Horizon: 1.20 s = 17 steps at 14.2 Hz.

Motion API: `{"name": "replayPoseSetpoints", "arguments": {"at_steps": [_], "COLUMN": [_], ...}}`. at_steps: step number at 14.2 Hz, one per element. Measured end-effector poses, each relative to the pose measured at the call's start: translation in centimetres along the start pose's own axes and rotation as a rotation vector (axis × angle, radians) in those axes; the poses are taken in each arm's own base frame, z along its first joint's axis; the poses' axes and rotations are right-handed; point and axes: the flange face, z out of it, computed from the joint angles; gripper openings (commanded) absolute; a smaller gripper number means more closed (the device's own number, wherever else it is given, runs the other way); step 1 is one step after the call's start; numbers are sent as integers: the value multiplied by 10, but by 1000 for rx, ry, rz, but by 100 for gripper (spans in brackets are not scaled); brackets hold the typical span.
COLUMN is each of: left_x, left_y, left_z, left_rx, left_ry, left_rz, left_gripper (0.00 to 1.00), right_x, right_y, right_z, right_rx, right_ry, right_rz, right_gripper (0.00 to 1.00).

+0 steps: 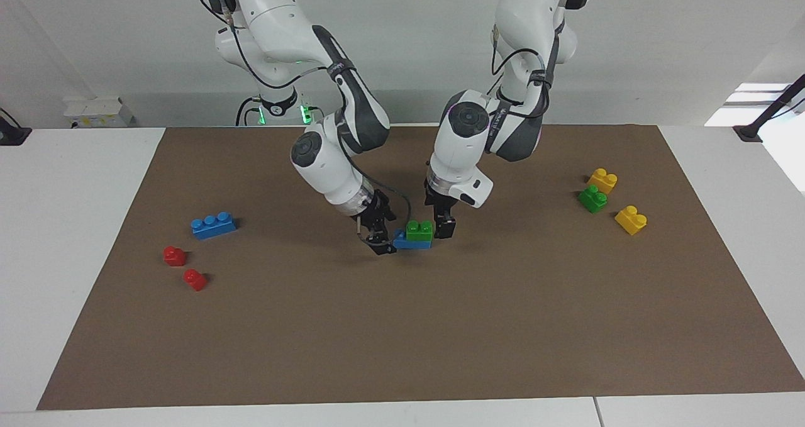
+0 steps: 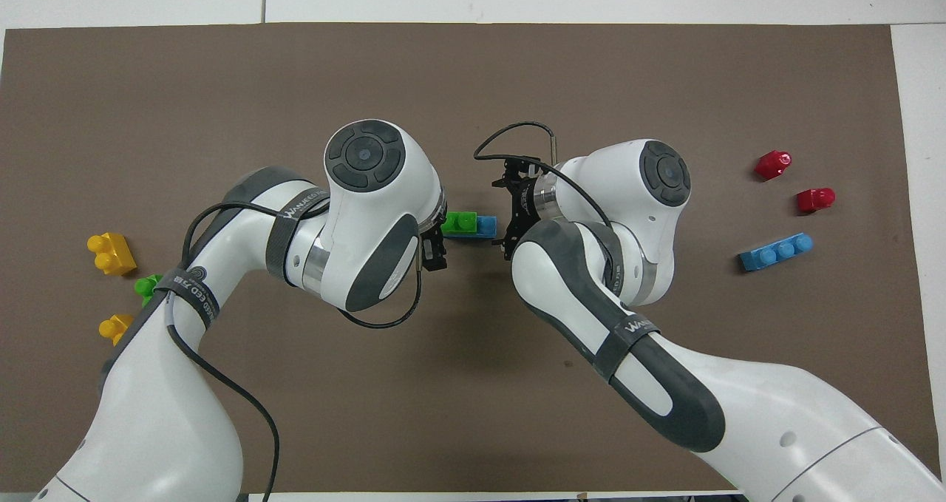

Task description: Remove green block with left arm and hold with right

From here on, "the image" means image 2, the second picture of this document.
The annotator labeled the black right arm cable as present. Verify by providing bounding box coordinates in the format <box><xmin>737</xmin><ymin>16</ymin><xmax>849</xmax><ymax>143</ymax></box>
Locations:
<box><xmin>472</xmin><ymin>121</ymin><xmax>616</xmax><ymax>231</ymax></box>

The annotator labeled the green two-stud toy block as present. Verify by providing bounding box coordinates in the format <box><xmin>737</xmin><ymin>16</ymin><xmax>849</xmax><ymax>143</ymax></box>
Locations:
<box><xmin>440</xmin><ymin>211</ymin><xmax>480</xmax><ymax>239</ymax></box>
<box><xmin>134</xmin><ymin>273</ymin><xmax>164</xmax><ymax>308</ymax></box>

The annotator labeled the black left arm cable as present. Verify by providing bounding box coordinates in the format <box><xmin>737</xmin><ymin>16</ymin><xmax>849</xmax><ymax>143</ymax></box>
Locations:
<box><xmin>166</xmin><ymin>197</ymin><xmax>427</xmax><ymax>502</ymax></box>

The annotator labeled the yellow two-stud toy block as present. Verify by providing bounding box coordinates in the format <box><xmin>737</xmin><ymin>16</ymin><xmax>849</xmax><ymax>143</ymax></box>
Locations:
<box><xmin>86</xmin><ymin>231</ymin><xmax>138</xmax><ymax>277</ymax></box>
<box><xmin>98</xmin><ymin>313</ymin><xmax>135</xmax><ymax>347</ymax></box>

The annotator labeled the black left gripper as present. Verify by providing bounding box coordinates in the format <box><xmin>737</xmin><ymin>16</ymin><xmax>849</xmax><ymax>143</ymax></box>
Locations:
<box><xmin>420</xmin><ymin>214</ymin><xmax>450</xmax><ymax>273</ymax></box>

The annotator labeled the red one-stud toy block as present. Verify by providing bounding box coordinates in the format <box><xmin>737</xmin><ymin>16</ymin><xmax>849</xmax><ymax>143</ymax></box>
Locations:
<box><xmin>795</xmin><ymin>187</ymin><xmax>837</xmax><ymax>214</ymax></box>
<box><xmin>753</xmin><ymin>149</ymin><xmax>793</xmax><ymax>182</ymax></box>

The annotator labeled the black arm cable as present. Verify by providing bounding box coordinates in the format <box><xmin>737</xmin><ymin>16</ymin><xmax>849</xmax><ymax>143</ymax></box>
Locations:
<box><xmin>166</xmin><ymin>197</ymin><xmax>427</xmax><ymax>502</ymax></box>
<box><xmin>472</xmin><ymin>121</ymin><xmax>616</xmax><ymax>231</ymax></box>

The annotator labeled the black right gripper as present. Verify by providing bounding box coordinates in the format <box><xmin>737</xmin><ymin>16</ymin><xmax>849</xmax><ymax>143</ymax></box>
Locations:
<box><xmin>491</xmin><ymin>157</ymin><xmax>549</xmax><ymax>264</ymax></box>

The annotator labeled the brown table mat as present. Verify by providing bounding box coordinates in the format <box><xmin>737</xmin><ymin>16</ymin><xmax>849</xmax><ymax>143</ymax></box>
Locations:
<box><xmin>0</xmin><ymin>22</ymin><xmax>942</xmax><ymax>496</ymax></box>

